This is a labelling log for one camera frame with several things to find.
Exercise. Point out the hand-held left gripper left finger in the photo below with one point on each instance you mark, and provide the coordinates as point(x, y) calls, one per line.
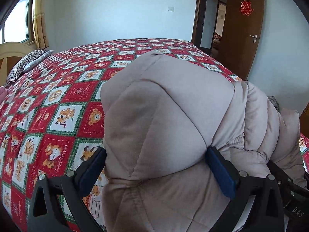
point(93, 169)

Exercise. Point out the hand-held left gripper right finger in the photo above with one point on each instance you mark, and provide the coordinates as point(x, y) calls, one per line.
point(222, 171)

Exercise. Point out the pale pink puffer jacket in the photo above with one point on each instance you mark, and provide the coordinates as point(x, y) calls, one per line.
point(169, 116)

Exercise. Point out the pile of clothes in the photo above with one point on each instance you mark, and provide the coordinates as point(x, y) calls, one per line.
point(274, 102)

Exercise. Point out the red printed bedsheet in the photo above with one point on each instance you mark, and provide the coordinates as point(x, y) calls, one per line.
point(67, 94)

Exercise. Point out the folded pink blanket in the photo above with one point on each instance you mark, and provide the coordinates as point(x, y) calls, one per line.
point(2, 94)

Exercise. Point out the grey dotted pillow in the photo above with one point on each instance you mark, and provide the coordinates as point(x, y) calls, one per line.
point(41, 58)

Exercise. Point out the striped pillow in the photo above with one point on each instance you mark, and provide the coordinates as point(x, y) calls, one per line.
point(24, 64)

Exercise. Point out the brown wooden door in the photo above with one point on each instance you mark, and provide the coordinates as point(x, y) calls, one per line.
point(241, 41)

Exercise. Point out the wooden bed headboard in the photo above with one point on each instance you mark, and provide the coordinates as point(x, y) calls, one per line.
point(12, 55)

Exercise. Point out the narrow yellow floral curtain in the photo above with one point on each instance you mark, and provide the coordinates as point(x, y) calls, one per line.
point(41, 17)

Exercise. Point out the red paper door decoration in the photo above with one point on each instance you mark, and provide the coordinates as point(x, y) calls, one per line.
point(246, 7)

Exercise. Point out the window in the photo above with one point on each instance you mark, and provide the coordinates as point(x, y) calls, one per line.
point(17, 21)

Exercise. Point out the brown door frame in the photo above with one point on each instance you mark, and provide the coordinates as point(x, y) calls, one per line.
point(196, 17)

